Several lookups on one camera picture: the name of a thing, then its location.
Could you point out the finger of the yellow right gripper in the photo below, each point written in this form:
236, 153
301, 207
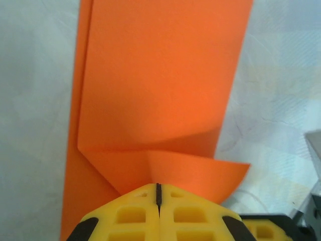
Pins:
265, 229

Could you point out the orange square paper sheet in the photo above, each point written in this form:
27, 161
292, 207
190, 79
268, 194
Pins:
160, 75

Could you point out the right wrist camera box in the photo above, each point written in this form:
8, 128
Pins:
314, 155

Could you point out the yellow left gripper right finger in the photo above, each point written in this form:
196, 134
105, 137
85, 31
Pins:
190, 218

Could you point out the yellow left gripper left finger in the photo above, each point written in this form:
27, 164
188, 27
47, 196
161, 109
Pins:
130, 218

